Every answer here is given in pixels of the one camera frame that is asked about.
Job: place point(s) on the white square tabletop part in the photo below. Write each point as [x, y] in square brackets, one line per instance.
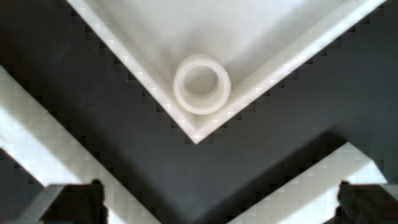
[212, 49]

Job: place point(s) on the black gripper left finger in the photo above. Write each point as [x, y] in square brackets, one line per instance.
[77, 203]

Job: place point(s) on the white L-shaped obstacle wall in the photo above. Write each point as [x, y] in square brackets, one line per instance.
[47, 151]

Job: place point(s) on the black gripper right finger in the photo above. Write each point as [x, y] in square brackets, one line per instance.
[368, 204]

